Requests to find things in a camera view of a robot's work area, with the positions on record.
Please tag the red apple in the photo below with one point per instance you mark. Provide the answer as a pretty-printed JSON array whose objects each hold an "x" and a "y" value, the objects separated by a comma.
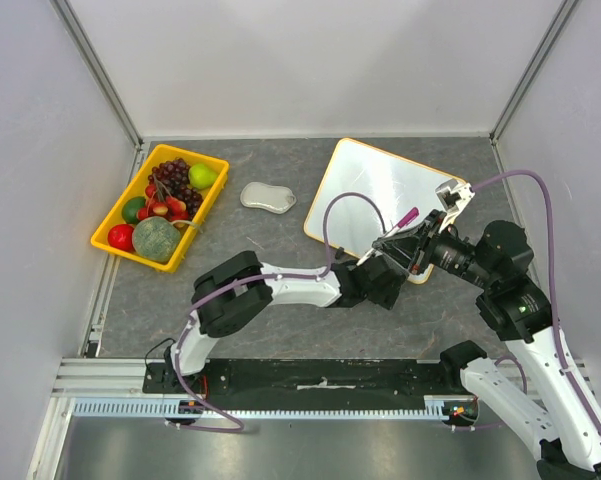
[{"x": 120, "y": 237}]

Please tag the yellow plastic fruit tray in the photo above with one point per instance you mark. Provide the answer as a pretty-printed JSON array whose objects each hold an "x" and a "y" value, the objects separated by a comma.
[{"x": 188, "y": 229}]

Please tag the purple capped white marker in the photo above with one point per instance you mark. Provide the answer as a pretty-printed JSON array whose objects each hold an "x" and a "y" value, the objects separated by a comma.
[{"x": 406, "y": 220}]

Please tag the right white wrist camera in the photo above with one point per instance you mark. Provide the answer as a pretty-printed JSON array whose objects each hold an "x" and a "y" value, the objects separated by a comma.
[{"x": 454, "y": 196}]

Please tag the green pear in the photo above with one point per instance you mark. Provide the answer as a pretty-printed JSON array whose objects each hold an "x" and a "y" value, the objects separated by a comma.
[{"x": 201, "y": 176}]

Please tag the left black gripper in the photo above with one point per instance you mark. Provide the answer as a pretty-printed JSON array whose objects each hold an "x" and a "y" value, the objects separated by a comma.
[{"x": 388, "y": 297}]

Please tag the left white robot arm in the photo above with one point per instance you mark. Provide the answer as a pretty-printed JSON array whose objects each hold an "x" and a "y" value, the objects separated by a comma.
[{"x": 227, "y": 298}]

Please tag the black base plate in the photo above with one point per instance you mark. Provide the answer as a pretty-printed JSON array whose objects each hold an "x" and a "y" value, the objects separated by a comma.
[{"x": 243, "y": 383}]

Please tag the dark purple grape bunch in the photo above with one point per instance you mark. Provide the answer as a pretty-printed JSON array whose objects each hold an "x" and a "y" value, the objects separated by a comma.
[{"x": 169, "y": 184}]

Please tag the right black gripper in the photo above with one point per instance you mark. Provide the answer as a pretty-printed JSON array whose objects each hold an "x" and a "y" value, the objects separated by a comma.
[{"x": 425, "y": 248}]

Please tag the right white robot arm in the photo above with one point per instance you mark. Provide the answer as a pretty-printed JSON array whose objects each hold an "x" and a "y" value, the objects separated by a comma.
[{"x": 563, "y": 429}]

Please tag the green lime fruit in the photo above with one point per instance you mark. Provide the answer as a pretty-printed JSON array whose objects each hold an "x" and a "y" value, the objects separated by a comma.
[{"x": 131, "y": 208}]

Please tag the grey whiteboard eraser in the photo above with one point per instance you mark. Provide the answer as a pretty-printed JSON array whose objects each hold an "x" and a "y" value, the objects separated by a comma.
[{"x": 273, "y": 199}]

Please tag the white slotted cable duct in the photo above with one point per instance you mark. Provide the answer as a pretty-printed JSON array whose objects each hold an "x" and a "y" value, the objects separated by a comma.
[{"x": 181, "y": 409}]

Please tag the green netted melon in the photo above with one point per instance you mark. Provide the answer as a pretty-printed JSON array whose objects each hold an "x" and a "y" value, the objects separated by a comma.
[{"x": 155, "y": 239}]

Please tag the orange framed whiteboard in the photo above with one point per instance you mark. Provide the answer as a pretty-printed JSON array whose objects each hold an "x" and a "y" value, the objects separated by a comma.
[{"x": 365, "y": 191}]

